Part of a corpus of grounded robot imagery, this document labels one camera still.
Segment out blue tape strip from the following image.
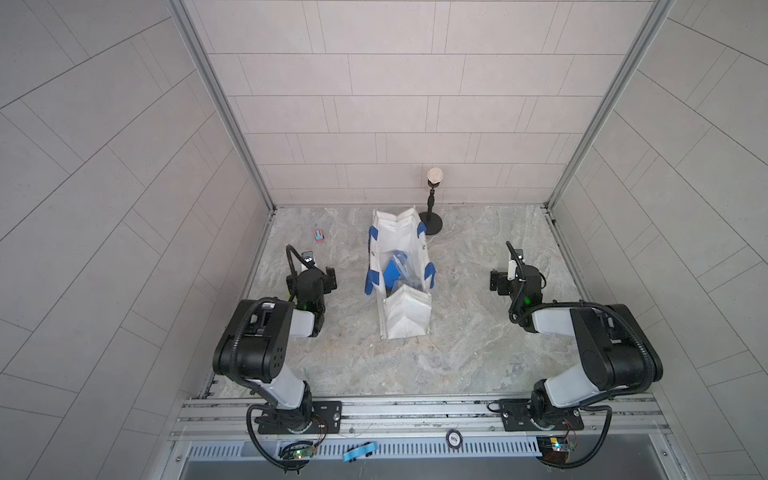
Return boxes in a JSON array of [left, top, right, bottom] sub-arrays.
[[342, 442, 378, 463]]

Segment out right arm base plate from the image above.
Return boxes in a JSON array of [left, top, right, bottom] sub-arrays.
[[496, 399, 584, 432]]

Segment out green circuit board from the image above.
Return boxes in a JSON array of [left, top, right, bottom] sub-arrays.
[[279, 441, 317, 462], [536, 436, 577, 465]]

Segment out black stand with round head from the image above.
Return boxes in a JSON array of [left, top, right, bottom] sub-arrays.
[[419, 167, 444, 236]]

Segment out aluminium rail frame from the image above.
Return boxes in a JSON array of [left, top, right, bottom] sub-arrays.
[[170, 394, 669, 461]]

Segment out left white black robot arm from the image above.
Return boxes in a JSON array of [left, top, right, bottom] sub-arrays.
[[212, 268, 337, 433]]

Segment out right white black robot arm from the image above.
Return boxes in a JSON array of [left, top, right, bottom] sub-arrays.
[[489, 261, 663, 430]]

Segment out round black white sticker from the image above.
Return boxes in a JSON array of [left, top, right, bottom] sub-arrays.
[[445, 429, 463, 450]]

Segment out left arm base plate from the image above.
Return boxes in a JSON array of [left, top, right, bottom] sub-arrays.
[[254, 401, 343, 435]]

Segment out white canvas bag blue handles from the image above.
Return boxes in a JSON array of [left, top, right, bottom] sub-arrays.
[[365, 208, 436, 340]]

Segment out left green circuit board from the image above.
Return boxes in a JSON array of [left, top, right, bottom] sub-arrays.
[[279, 441, 317, 462]]

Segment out right green circuit board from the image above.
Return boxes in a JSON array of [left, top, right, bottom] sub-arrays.
[[536, 436, 577, 465]]

